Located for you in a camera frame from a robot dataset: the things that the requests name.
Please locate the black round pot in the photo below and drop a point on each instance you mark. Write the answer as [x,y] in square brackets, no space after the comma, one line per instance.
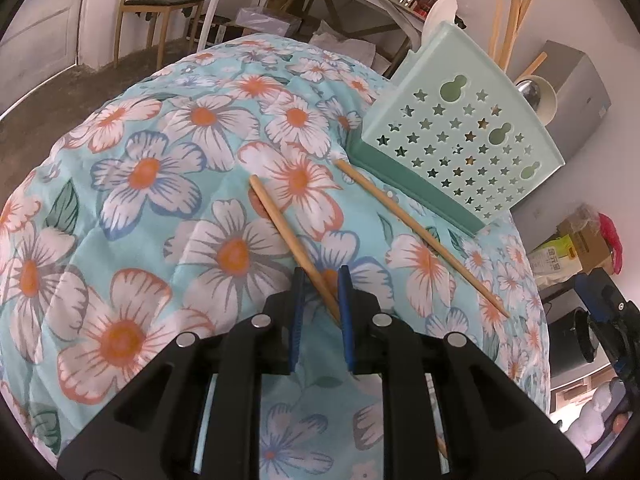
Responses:
[572,340]

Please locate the yellow printed rice bag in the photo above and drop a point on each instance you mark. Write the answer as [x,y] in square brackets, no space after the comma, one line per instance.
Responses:
[552,260]

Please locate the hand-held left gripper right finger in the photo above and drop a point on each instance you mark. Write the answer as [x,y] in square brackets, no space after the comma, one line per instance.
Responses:
[345,310]

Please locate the mint green utensil holder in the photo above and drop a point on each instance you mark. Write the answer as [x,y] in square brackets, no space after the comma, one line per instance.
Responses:
[450,125]

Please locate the wooden chair with dark seat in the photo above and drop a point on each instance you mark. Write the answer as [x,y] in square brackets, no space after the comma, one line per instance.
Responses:
[160,0]

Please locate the white rice spoon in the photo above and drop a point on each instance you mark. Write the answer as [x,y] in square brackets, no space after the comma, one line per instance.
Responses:
[548,102]
[445,7]

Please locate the floral light blue blanket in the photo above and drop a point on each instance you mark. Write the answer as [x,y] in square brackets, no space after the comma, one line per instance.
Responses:
[150,185]

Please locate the metal spoon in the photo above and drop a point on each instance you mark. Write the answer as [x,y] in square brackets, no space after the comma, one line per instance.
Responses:
[529,91]

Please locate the plastic wrapped white box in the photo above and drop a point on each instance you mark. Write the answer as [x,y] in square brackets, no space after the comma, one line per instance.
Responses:
[267,20]

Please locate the white plush toy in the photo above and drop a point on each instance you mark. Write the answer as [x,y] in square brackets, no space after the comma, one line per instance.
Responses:
[595,415]

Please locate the grey cabinet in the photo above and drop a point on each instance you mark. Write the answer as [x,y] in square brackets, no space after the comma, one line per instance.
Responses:
[580,90]

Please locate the open cardboard box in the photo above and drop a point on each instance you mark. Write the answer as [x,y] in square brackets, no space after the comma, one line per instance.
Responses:
[587,245]

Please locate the white sack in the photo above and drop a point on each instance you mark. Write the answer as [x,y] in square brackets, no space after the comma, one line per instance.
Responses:
[342,46]

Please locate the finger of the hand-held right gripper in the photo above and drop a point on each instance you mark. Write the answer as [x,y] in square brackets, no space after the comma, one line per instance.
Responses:
[585,290]

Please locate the white panel door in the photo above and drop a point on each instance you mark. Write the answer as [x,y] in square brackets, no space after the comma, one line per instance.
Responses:
[45,25]

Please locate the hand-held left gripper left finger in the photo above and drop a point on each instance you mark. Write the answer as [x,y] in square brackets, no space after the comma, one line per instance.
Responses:
[296,310]

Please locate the red plastic bag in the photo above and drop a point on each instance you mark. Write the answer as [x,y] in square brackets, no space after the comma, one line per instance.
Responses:
[612,242]

